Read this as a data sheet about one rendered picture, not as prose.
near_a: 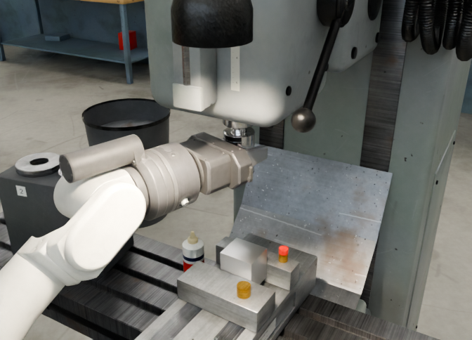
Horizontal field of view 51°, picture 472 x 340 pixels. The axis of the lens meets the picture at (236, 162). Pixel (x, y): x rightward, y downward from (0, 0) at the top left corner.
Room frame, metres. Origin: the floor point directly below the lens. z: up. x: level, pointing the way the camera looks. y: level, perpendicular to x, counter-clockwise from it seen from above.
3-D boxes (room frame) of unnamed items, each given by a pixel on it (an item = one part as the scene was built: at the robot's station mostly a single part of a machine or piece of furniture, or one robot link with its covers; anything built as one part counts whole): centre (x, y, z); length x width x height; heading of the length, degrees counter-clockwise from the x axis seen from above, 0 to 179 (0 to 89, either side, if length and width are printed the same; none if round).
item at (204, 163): (0.62, 0.06, 1.23); 0.13 x 0.12 x 0.10; 43
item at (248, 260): (0.68, -0.01, 1.03); 0.06 x 0.05 x 0.06; 58
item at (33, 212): (0.88, 0.34, 1.02); 0.22 x 0.12 x 0.20; 71
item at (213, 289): (0.63, 0.02, 1.01); 0.15 x 0.06 x 0.04; 58
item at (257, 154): (0.66, -0.03, 1.23); 0.06 x 0.02 x 0.03; 133
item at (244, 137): (0.68, 0.00, 1.26); 0.05 x 0.05 x 0.01
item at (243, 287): (0.61, -0.01, 1.04); 0.02 x 0.02 x 0.02
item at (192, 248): (0.78, 0.08, 0.97); 0.04 x 0.04 x 0.11
